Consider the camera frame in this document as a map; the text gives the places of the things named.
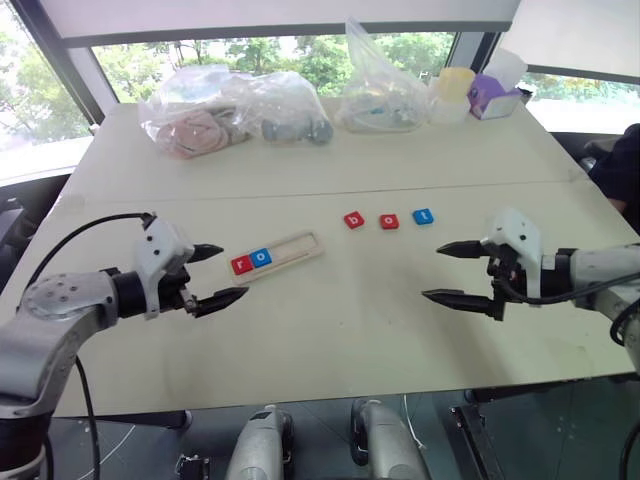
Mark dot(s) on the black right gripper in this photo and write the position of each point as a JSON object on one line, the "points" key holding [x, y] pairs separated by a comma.
{"points": [[506, 272]]}

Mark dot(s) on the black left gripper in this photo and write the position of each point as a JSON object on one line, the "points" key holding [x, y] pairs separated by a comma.
{"points": [[172, 292]]}

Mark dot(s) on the red letter tile r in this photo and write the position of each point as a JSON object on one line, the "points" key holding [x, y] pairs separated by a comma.
{"points": [[241, 265]]}

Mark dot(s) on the blue letter tile o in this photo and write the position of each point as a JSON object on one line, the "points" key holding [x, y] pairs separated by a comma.
{"points": [[261, 258]]}

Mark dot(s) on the blue letter tile t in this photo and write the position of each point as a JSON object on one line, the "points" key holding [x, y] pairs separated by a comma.
{"points": [[423, 216]]}

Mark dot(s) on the wooden letter tray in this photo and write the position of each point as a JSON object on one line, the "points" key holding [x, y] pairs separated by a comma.
{"points": [[295, 250]]}

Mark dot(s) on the red letter tile o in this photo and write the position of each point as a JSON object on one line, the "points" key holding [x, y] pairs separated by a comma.
{"points": [[389, 221]]}

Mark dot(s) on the red letter tile b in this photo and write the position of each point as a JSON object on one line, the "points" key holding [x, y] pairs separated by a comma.
{"points": [[354, 221]]}

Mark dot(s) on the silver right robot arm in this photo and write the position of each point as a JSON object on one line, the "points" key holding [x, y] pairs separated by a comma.
{"points": [[600, 265]]}

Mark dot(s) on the silver rounded robot housing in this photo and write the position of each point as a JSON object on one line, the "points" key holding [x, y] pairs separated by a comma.
{"points": [[385, 445], [260, 445]]}

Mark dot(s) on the plastic bag of pink items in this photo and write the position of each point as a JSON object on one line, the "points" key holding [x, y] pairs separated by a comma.
{"points": [[190, 130]]}

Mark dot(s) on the black table foot bar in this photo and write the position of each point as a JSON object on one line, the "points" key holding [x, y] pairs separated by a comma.
{"points": [[160, 419]]}

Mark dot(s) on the plastic bag of grey items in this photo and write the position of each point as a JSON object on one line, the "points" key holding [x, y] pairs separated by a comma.
{"points": [[290, 120]]}

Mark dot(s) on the white container with yellow lid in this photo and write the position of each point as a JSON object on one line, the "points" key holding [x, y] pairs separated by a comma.
{"points": [[452, 95]]}

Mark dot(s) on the purple tissue box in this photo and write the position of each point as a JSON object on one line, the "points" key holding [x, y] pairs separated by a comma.
{"points": [[487, 97]]}

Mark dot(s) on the clear bag of mixed items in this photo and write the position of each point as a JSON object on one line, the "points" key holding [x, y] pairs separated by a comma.
{"points": [[380, 100]]}

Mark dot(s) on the person in dark clothing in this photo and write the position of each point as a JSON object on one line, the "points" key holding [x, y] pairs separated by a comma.
{"points": [[620, 165]]}

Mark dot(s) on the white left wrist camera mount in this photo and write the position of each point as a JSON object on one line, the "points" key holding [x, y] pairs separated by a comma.
{"points": [[160, 250]]}

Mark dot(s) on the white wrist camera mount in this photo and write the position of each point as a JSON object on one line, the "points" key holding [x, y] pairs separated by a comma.
{"points": [[520, 235], [160, 250]]}

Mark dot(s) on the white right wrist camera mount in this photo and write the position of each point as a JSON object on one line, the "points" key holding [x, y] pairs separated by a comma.
{"points": [[520, 235]]}

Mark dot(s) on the black metal table frame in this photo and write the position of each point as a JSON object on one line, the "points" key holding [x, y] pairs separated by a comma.
{"points": [[472, 445]]}

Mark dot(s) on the black metal bracket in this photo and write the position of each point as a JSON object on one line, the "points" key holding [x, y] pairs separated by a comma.
{"points": [[192, 467]]}

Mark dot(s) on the black window post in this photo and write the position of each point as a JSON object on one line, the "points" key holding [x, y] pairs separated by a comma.
{"points": [[65, 55]]}

